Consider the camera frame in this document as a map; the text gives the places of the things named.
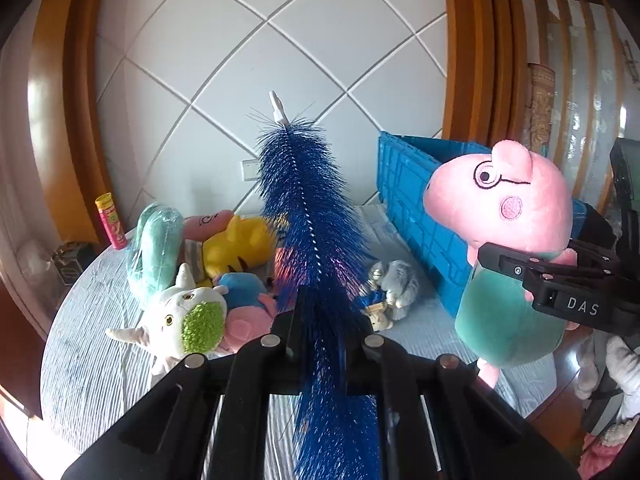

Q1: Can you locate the white plastic bag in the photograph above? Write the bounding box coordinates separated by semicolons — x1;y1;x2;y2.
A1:
17;240;56;286

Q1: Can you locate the black box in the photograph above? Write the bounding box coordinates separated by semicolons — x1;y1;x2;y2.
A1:
51;242;96;287

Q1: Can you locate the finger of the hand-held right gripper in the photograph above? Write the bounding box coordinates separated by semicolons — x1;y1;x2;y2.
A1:
476;242;640;335
567;239;623;281

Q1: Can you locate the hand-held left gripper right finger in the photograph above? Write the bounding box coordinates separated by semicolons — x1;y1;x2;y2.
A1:
345;335;581;480

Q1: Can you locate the carved wall panel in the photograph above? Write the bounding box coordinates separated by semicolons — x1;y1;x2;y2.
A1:
527;62;557;153

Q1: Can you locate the grey fluffy fabric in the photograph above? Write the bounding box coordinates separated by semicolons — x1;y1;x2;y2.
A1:
575;332;640;433

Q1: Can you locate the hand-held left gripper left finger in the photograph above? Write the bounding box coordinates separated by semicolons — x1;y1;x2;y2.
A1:
60;300;306;480

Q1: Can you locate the blue bristle brush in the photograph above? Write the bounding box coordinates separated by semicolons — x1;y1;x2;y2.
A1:
247;90;381;480

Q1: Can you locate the pink snack can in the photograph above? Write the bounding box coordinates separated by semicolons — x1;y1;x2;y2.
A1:
95;192;128;251

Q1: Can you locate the teal plush in plastic bag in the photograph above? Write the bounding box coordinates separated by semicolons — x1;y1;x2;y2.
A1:
125;202;185;306

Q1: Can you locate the black chair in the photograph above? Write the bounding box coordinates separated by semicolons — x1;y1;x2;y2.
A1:
572;199;617;251

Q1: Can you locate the grey plush toy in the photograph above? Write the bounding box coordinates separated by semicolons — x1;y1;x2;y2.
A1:
367;259;422;322

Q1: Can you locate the yellow plush toy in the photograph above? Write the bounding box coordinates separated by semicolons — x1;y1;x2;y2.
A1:
200;215;288;288

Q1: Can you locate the blue plastic crate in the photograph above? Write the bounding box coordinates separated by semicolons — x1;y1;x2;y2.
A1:
376;131;588;318

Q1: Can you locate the pink pig plush blue body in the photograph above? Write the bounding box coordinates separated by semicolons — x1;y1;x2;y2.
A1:
212;271;278;356

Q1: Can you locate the pink pig plush teal body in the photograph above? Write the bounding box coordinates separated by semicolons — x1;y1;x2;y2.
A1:
422;140;581;391

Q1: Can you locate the pink fabric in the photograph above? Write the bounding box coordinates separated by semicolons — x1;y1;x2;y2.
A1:
582;430;631;480

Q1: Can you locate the white plush green face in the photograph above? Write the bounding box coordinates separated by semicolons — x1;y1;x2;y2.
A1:
105;262;230;377

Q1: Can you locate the pink star plush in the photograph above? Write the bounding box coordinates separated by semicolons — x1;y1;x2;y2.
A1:
182;210;236;241

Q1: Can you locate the small doll blue gold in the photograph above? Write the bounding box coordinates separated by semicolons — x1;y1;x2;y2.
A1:
360;265;396;332

